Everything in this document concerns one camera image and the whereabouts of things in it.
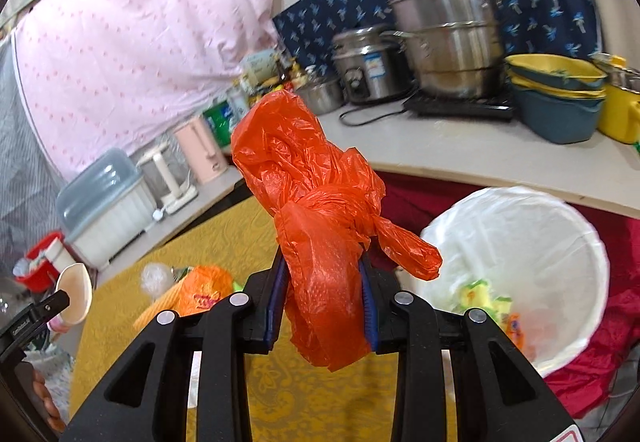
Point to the large steel steamer pot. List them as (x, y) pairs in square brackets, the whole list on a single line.
[(450, 47)]

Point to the yellow patterned tablecloth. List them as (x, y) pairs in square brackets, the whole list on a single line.
[(225, 242)]

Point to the orange printed plastic packet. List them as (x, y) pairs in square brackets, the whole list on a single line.
[(205, 292)]

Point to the plastic storage box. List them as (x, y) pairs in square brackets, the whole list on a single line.
[(110, 217)]

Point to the green tissue pack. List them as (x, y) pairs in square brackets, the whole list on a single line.
[(220, 122)]

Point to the dark red cloth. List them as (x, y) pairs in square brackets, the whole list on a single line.
[(615, 312)]

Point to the white power plug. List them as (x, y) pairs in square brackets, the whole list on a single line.
[(159, 214)]

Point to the pink dotted curtain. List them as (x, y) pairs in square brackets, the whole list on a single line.
[(125, 47)]

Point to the black induction cooker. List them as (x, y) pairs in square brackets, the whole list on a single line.
[(450, 110)]

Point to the orange foam net sleeve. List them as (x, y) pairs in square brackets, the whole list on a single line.
[(160, 307)]

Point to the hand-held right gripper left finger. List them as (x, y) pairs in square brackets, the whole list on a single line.
[(277, 294)]

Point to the small steel pot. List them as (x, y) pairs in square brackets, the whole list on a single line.
[(320, 97)]

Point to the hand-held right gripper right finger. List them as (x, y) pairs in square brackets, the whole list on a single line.
[(369, 317)]

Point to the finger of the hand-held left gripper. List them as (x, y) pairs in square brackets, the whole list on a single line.
[(50, 304)]

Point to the yellow green snack packet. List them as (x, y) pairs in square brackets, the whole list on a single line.
[(480, 294)]

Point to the bin with white liner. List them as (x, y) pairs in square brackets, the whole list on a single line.
[(525, 242)]

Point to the clear plastic wrapper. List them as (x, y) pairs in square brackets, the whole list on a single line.
[(156, 278)]

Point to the small orange packet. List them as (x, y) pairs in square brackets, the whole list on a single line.
[(514, 324)]

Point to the person's left hand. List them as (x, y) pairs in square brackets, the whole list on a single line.
[(47, 402)]

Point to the blue basin yellow inside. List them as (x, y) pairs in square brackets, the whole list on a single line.
[(520, 85), (550, 67), (555, 120)]

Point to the white printed box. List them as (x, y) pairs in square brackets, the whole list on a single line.
[(259, 65)]

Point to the grey mesh curtain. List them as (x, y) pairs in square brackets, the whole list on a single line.
[(25, 147)]

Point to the red plastic basket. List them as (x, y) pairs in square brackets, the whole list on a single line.
[(35, 267)]

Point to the steel rice cooker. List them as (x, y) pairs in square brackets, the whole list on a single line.
[(370, 72)]

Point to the orange plastic bag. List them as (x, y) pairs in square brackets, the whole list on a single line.
[(310, 182)]

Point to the white electric kettle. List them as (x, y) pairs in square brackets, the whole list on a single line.
[(162, 175)]

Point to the pink electric kettle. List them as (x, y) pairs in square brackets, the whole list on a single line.
[(202, 152)]

